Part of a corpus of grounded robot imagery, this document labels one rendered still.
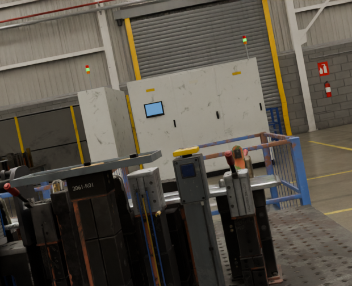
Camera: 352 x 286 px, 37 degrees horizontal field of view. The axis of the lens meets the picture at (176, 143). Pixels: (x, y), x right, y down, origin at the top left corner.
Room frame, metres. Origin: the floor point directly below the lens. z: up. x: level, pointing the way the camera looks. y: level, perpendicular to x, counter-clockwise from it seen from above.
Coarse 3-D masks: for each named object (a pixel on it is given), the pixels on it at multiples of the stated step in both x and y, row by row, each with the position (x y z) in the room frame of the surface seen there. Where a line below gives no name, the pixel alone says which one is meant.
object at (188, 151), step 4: (188, 148) 1.31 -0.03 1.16; (192, 148) 1.28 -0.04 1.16; (196, 148) 1.28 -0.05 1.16; (176, 152) 1.28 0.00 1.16; (180, 152) 1.28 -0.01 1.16; (184, 152) 1.27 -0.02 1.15; (188, 152) 1.27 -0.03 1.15; (192, 152) 1.27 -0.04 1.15; (196, 152) 1.27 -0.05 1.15; (176, 156) 1.28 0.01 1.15; (184, 156) 1.29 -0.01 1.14; (188, 156) 1.29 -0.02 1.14
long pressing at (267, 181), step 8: (264, 176) 1.67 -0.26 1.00; (272, 176) 1.63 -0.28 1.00; (216, 184) 1.70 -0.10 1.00; (256, 184) 1.52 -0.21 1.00; (264, 184) 1.51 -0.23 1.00; (272, 184) 1.51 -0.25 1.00; (168, 192) 1.73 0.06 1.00; (176, 192) 1.69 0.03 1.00; (216, 192) 1.54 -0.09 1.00; (224, 192) 1.53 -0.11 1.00; (128, 200) 1.73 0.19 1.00; (168, 200) 1.56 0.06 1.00; (176, 200) 1.56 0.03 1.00
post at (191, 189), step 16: (176, 160) 1.28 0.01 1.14; (192, 160) 1.27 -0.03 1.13; (176, 176) 1.28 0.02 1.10; (192, 176) 1.27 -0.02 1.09; (192, 192) 1.27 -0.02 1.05; (208, 192) 1.30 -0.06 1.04; (192, 208) 1.28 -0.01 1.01; (208, 208) 1.29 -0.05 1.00; (192, 224) 1.28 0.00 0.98; (208, 224) 1.27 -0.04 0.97; (192, 240) 1.28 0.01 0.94; (208, 240) 1.27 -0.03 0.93; (208, 256) 1.27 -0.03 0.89; (208, 272) 1.27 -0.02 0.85
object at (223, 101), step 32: (224, 64) 9.59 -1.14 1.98; (256, 64) 9.58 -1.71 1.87; (160, 96) 9.57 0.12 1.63; (192, 96) 9.57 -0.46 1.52; (224, 96) 9.58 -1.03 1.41; (256, 96) 9.58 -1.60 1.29; (160, 128) 9.57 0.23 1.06; (192, 128) 9.57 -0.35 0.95; (224, 128) 9.58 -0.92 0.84; (256, 128) 9.58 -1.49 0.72; (160, 160) 9.57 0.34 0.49; (224, 160) 9.57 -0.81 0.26; (256, 160) 9.58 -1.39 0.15
